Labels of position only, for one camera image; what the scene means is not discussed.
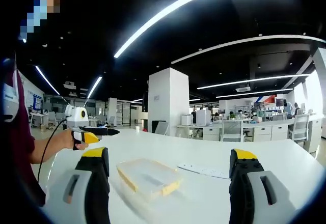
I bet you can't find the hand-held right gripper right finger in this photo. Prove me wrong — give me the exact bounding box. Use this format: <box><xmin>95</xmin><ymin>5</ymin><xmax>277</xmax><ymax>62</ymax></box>
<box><xmin>228</xmin><ymin>148</ymin><xmax>298</xmax><ymax>224</ymax></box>

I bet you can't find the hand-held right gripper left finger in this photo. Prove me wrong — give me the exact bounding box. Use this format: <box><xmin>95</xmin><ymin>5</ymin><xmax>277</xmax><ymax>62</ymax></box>
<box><xmin>44</xmin><ymin>146</ymin><xmax>111</xmax><ymax>224</ymax></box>

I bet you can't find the clear yellow-rimmed plastic container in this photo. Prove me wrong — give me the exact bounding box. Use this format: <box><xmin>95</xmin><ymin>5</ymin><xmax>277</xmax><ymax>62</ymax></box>
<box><xmin>116</xmin><ymin>157</ymin><xmax>183</xmax><ymax>197</ymax></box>

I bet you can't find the person's left hand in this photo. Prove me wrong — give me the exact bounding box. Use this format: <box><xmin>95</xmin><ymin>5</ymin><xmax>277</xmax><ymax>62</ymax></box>
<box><xmin>63</xmin><ymin>129</ymin><xmax>89</xmax><ymax>152</ymax></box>

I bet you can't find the white power strip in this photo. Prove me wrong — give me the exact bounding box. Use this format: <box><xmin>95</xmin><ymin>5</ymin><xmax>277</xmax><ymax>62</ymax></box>
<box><xmin>177</xmin><ymin>162</ymin><xmax>231</xmax><ymax>180</ymax></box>

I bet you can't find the grey office chair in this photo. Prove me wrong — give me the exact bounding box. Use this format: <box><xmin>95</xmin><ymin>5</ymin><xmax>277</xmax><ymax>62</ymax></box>
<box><xmin>220</xmin><ymin>120</ymin><xmax>244</xmax><ymax>143</ymax></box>
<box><xmin>154</xmin><ymin>121</ymin><xmax>170</xmax><ymax>136</ymax></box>
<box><xmin>290</xmin><ymin>114</ymin><xmax>310</xmax><ymax>144</ymax></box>

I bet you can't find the white desk row with drawers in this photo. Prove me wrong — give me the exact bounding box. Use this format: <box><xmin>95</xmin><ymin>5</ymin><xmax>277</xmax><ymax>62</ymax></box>
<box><xmin>177</xmin><ymin>114</ymin><xmax>326</xmax><ymax>153</ymax></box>

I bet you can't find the white chest device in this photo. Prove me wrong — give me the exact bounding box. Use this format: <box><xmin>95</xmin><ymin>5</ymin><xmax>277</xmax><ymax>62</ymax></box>
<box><xmin>2</xmin><ymin>82</ymin><xmax>20</xmax><ymax>122</ymax></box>

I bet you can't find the white square pillar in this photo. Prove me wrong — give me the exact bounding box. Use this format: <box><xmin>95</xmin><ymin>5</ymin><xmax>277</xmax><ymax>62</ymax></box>
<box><xmin>147</xmin><ymin>67</ymin><xmax>190</xmax><ymax>137</ymax></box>

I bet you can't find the large white appliance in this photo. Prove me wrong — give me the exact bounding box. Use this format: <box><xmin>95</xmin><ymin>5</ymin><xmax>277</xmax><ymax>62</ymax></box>
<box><xmin>196</xmin><ymin>109</ymin><xmax>212</xmax><ymax>127</ymax></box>

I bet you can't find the straight ceiling light strip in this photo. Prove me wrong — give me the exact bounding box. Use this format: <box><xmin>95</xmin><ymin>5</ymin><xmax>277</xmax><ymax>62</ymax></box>
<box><xmin>215</xmin><ymin>88</ymin><xmax>294</xmax><ymax>99</ymax></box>
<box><xmin>197</xmin><ymin>74</ymin><xmax>312</xmax><ymax>90</ymax></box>

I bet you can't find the curved ceiling light strip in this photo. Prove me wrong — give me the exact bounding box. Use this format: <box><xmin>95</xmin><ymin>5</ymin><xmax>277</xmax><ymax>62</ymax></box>
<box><xmin>113</xmin><ymin>0</ymin><xmax>296</xmax><ymax>59</ymax></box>

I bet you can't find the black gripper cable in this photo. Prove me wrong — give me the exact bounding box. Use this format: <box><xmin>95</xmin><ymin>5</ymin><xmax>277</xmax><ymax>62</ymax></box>
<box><xmin>37</xmin><ymin>118</ymin><xmax>68</xmax><ymax>184</ymax></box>

